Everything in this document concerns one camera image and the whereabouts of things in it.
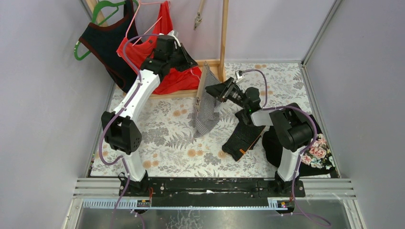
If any wooden clip hanger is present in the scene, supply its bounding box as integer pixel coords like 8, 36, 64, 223
194, 62, 209, 119

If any grey striped underwear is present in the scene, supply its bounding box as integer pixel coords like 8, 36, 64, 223
194, 67, 220, 138

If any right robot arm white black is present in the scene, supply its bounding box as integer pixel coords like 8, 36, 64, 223
205, 78, 317, 182

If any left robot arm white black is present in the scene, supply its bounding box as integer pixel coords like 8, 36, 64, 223
101, 30, 197, 182

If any black underwear orange trim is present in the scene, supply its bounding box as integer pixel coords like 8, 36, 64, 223
222, 122, 265, 162

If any green plastic hanger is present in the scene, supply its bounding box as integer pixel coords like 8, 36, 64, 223
73, 0, 139, 61

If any dark tank top red trim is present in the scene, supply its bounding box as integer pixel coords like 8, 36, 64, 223
78, 0, 138, 93

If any floral patterned table mat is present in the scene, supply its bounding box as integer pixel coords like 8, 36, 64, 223
92, 62, 333, 178

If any wooden clothes rack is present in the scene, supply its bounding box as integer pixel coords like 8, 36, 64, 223
85, 0, 230, 101

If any black floral garment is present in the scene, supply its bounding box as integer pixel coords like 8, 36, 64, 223
262, 115, 336, 177

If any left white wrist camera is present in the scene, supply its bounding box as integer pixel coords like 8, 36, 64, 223
167, 30, 181, 48

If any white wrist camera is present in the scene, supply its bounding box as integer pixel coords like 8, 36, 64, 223
235, 70, 245, 84
167, 30, 181, 48

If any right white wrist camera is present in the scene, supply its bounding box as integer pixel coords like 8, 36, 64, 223
235, 70, 245, 84

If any pink wire hanger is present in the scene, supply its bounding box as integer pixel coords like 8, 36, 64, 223
125, 0, 173, 39

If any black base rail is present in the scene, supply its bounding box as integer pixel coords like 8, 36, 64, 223
118, 174, 306, 208

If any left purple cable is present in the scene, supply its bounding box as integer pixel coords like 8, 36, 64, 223
98, 33, 160, 229

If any purple cable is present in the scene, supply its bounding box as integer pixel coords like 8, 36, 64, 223
98, 33, 160, 229
235, 69, 333, 229

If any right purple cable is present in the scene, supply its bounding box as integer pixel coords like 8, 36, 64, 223
235, 69, 333, 229

